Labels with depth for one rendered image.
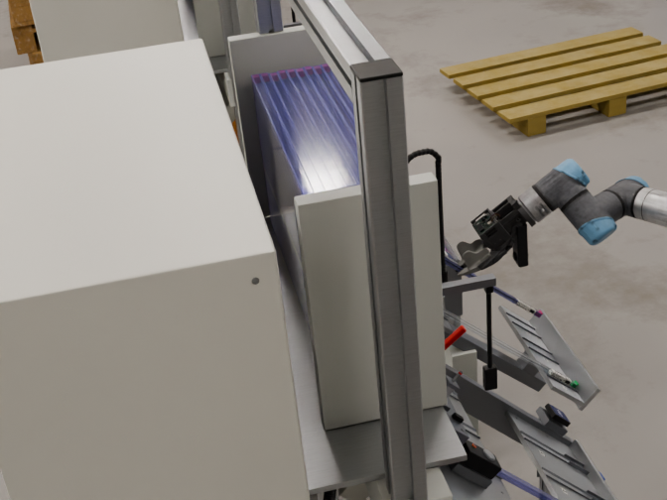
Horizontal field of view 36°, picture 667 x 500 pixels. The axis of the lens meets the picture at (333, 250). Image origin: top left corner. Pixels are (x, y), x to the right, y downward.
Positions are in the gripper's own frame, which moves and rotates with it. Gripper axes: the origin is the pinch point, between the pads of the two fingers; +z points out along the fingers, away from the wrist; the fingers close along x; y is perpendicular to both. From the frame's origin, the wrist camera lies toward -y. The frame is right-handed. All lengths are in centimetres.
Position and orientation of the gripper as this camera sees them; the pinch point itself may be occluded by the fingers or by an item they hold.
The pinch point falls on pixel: (463, 271)
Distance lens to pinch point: 241.5
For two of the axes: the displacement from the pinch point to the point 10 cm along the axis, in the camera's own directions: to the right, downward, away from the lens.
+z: -7.6, 6.2, 1.8
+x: 2.0, 4.8, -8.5
